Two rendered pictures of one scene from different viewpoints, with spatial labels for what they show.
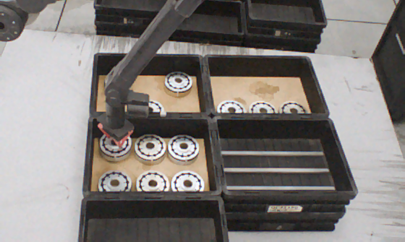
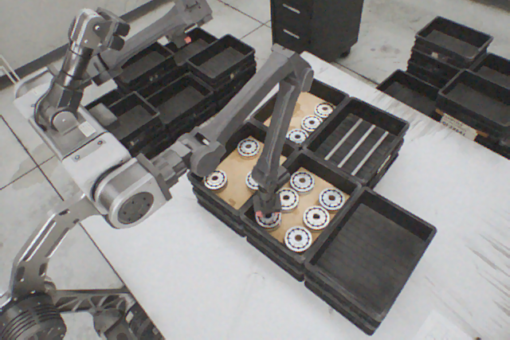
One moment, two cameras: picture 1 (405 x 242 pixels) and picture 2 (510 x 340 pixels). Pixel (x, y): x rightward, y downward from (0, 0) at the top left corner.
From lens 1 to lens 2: 73 cm
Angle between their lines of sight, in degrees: 26
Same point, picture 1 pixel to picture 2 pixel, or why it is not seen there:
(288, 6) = (216, 55)
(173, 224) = (349, 227)
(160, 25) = (287, 111)
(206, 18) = (173, 100)
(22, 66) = (120, 232)
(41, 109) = (174, 245)
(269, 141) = (331, 136)
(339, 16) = not seen: hidden behind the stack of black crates
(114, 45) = not seen: hidden behind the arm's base
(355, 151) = not seen: hidden behind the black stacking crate
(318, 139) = (350, 114)
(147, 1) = (128, 118)
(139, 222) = (333, 244)
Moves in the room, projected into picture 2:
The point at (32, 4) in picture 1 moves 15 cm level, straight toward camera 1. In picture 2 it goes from (210, 166) to (262, 186)
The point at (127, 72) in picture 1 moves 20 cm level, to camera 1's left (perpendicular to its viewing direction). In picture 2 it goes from (274, 161) to (229, 200)
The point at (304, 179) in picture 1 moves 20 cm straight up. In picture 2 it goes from (370, 140) to (378, 109)
